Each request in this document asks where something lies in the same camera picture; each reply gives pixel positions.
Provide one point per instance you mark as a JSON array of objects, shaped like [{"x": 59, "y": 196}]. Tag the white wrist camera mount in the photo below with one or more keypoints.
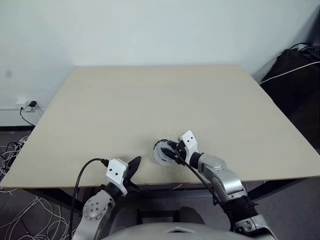
[
  {"x": 188, "y": 141},
  {"x": 116, "y": 172}
]

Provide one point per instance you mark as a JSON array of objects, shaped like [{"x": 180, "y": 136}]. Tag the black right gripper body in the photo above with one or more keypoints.
[{"x": 181, "y": 153}]

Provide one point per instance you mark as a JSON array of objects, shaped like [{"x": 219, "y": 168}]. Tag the silver robot torso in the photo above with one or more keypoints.
[{"x": 175, "y": 232}]

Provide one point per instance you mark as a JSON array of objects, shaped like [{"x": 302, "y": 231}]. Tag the white wall power strip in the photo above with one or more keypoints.
[{"x": 21, "y": 102}]

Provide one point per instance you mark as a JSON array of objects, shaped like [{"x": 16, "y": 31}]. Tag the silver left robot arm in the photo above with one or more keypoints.
[{"x": 95, "y": 207}]

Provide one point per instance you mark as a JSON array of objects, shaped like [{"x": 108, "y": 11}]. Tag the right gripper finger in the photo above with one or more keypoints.
[
  {"x": 175, "y": 144},
  {"x": 168, "y": 152}
]

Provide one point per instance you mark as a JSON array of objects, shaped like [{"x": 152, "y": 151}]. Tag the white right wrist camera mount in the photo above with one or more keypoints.
[{"x": 188, "y": 141}]

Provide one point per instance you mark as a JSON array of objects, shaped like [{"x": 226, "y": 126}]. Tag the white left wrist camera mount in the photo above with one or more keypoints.
[{"x": 116, "y": 172}]

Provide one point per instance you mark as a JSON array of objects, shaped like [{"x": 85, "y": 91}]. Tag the black plug adapter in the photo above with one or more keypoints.
[{"x": 32, "y": 104}]

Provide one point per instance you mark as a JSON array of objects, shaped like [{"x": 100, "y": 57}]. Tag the grey ribbed motor end cover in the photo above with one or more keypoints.
[{"x": 159, "y": 153}]

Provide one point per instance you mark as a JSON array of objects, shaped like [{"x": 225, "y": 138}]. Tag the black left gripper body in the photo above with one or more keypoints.
[{"x": 130, "y": 187}]

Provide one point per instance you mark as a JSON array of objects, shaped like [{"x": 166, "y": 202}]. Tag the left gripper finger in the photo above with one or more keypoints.
[
  {"x": 135, "y": 173},
  {"x": 134, "y": 165}
]

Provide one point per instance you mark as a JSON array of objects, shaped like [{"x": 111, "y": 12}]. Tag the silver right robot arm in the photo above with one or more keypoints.
[{"x": 225, "y": 180}]

